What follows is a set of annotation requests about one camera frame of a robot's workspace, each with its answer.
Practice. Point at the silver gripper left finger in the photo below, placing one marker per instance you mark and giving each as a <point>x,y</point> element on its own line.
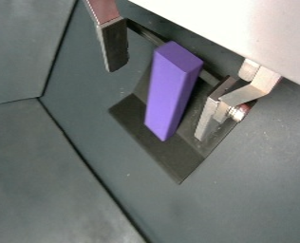
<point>111,32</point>

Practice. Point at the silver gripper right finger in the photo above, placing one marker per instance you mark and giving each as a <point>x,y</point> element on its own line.
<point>227,103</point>

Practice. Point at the black curved fixture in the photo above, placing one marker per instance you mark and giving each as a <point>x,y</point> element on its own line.
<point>180,153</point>

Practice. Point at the purple rectangular block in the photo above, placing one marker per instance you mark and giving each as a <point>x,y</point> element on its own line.
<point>174,72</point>

